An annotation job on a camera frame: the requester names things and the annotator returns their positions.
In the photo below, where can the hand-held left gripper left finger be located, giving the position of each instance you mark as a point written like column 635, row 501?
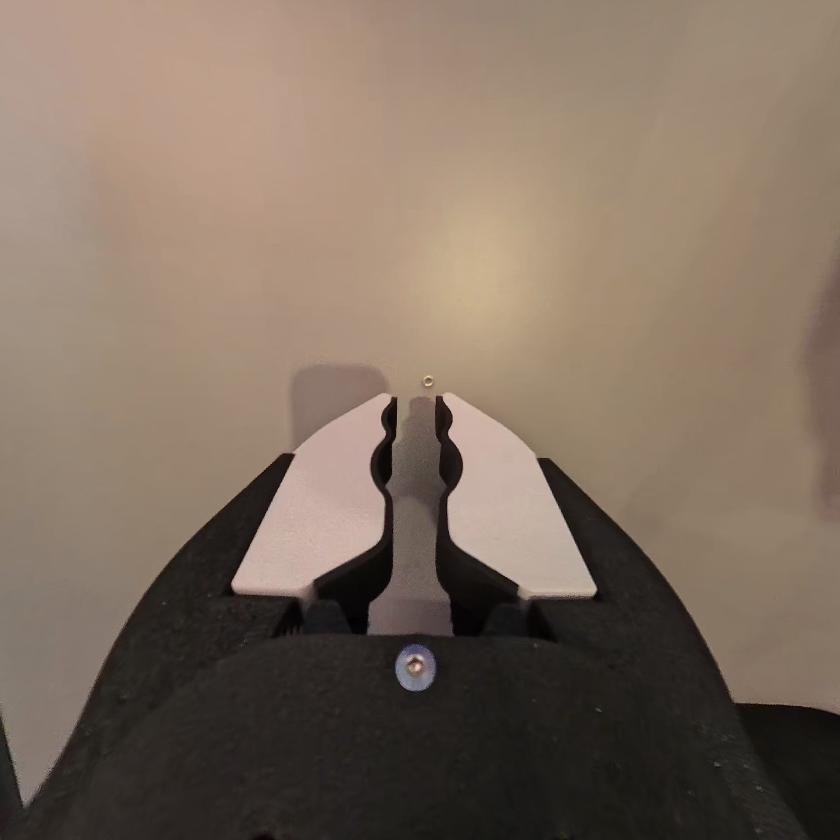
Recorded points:
column 315, row 512

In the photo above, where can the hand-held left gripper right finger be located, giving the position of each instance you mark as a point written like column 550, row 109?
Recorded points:
column 518, row 518

